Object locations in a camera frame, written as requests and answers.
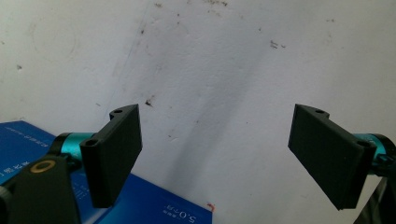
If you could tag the blue cardboard box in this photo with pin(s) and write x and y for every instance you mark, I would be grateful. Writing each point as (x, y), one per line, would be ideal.
(146, 205)

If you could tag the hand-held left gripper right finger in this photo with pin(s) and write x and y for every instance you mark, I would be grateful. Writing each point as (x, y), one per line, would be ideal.
(330, 155)

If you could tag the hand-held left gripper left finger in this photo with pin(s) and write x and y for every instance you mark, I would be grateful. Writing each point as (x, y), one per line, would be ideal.
(109, 158)

